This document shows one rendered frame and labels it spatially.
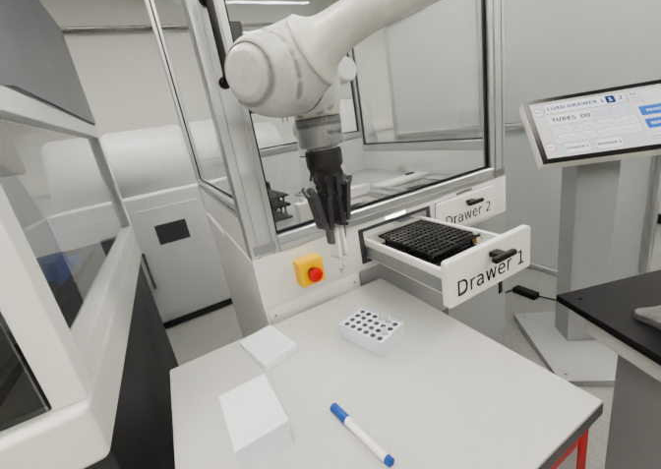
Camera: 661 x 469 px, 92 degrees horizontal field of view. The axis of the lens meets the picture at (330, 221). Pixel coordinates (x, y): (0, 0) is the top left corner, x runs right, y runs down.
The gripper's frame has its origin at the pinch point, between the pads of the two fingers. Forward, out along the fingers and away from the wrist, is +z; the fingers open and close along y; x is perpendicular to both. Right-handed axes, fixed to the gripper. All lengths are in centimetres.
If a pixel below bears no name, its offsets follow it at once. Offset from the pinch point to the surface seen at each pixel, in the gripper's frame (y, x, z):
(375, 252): 21.7, 8.0, 13.0
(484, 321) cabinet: 74, -3, 65
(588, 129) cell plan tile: 118, -27, -7
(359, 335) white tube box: -2.9, -5.3, 20.6
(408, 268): 17.6, -5.8, 13.4
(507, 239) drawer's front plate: 31.0, -24.6, 7.4
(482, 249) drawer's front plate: 22.7, -22.1, 7.1
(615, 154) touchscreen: 115, -36, 3
